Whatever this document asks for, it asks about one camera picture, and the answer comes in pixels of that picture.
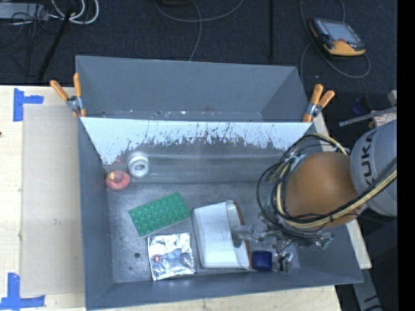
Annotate silver foil packet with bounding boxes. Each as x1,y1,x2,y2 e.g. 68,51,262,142
147,232,197,282

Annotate red toy duck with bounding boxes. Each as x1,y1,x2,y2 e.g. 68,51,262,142
105,169,132,191

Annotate black cylinder on white bracket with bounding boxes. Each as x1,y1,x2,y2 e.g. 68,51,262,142
278,251,294,272

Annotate green studded flat block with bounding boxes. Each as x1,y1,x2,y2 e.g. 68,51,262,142
128,192,193,238

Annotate grey metal bin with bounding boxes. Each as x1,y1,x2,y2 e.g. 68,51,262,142
75,55,364,310

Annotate pale cardboard board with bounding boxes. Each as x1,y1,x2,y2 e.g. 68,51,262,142
19,104,86,298

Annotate blue cup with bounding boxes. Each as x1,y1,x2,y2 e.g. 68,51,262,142
252,250,273,271

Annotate white tape roll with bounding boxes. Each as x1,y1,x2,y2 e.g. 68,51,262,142
127,152,151,178

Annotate white box with brown edge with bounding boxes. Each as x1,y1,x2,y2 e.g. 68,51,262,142
192,200,252,270

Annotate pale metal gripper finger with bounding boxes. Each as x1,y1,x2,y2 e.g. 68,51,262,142
233,224,261,236
231,233,260,248

